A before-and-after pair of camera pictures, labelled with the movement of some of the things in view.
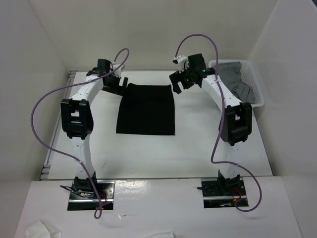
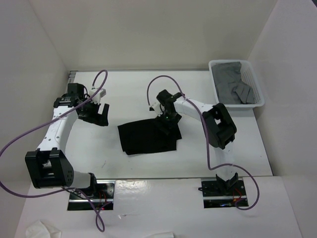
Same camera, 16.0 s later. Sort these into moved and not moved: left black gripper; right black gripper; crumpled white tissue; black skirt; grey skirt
Moved: right black gripper; black skirt; left black gripper
Not moved: grey skirt; crumpled white tissue
